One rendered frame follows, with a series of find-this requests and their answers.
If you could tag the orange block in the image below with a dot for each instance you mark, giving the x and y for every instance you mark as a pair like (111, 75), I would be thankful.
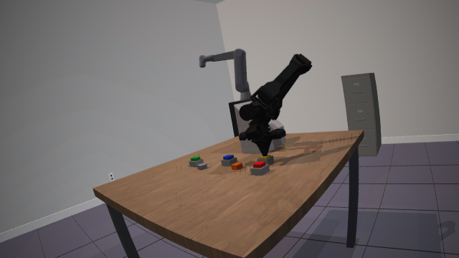
(237, 166)

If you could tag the yellow button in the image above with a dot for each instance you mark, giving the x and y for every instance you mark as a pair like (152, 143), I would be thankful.
(268, 159)

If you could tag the red button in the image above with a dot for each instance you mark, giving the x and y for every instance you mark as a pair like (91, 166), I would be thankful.
(259, 168)

